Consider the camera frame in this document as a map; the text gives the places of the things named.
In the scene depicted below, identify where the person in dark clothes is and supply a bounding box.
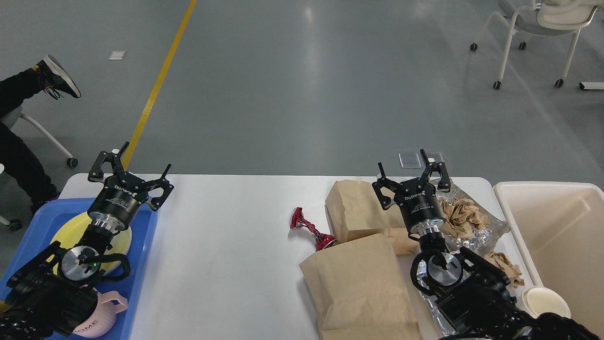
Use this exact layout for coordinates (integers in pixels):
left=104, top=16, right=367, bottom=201
left=0, top=54, right=82, bottom=213

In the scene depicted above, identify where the left white chair leg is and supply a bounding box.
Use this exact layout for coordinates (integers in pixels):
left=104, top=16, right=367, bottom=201
left=0, top=107, right=79, bottom=232

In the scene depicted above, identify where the beige plastic bin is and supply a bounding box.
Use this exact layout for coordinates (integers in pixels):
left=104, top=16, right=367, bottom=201
left=494, top=181, right=604, bottom=337

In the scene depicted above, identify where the blue plastic tray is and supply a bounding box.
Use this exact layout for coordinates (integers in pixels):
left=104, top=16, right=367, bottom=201
left=1, top=198, right=158, bottom=340

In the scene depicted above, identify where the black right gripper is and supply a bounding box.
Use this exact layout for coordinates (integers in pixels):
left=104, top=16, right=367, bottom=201
left=372, top=149, right=451, bottom=234

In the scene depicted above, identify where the crumpled aluminium foil sheet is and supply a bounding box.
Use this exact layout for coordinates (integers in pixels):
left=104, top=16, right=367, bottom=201
left=436, top=183, right=511, bottom=255

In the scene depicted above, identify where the front crumpled foil sheet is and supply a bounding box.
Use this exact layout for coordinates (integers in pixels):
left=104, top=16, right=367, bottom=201
left=418, top=292, right=457, bottom=337

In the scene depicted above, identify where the white wheeled chair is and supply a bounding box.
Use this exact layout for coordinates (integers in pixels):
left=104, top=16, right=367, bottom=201
left=470, top=0, right=603, bottom=90

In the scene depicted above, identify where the crushed red can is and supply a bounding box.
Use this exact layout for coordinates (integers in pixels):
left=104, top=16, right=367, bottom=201
left=290, top=207, right=338, bottom=252

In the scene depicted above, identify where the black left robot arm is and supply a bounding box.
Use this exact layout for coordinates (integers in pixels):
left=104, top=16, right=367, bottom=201
left=1, top=142, right=174, bottom=340

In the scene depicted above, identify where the pink ribbed mug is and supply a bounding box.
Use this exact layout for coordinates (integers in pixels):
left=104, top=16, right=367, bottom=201
left=73, top=289, right=129, bottom=339

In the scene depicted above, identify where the crumpled brown paper ball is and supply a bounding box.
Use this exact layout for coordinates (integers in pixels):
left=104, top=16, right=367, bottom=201
left=439, top=198, right=490, bottom=239

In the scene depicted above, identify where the yellow round plate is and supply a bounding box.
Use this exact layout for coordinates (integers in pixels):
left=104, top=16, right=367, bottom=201
left=52, top=212, right=132, bottom=284

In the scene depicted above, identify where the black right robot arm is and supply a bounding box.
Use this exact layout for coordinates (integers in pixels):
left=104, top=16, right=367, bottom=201
left=372, top=149, right=598, bottom=340

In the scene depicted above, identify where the small crumpled brown paper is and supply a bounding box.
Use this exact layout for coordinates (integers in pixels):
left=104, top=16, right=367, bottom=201
left=483, top=251, right=525, bottom=289

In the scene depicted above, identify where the brown paper bag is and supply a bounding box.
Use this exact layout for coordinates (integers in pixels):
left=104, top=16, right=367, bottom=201
left=300, top=234, right=421, bottom=340
left=325, top=180, right=419, bottom=255

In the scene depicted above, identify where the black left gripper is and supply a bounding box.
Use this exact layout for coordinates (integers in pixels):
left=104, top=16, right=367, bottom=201
left=88, top=142, right=174, bottom=231

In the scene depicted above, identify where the white paper cup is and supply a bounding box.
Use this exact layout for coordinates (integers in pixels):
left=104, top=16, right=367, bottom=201
left=519, top=286, right=571, bottom=318

